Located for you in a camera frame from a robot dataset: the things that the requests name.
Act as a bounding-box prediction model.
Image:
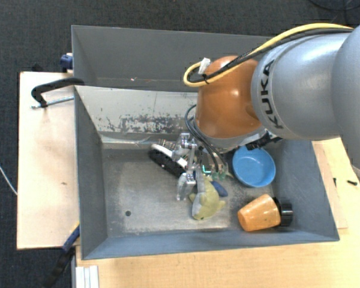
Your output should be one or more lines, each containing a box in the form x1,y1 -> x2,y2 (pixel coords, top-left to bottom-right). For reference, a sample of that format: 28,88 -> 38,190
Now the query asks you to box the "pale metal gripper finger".
176,172 -> 197,202
171,132 -> 198,162

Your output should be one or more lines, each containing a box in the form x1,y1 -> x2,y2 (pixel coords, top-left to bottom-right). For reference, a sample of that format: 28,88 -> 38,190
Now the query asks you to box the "green and grey toy animal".
188,174 -> 227,221

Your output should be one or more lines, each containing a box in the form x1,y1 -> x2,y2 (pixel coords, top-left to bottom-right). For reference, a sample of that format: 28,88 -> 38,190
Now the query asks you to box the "dark blue small object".
212,181 -> 229,198

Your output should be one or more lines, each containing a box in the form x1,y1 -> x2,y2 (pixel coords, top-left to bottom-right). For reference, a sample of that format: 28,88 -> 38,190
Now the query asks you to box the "black and white brush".
148,139 -> 188,178

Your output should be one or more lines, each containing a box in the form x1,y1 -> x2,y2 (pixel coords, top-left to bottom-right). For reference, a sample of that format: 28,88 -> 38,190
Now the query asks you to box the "grey metal bin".
71,25 -> 340,260

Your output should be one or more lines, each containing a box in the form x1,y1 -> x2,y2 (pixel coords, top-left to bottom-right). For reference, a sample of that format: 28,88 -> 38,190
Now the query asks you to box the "blue bowl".
232,145 -> 277,188

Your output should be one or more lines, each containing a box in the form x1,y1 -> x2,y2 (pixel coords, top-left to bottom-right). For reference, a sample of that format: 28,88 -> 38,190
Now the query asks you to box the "orange bottle with black cap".
237,193 -> 295,232

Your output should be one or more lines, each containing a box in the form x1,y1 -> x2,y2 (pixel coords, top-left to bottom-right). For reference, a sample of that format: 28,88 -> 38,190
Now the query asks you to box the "pale wood flat board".
16,71 -> 80,250

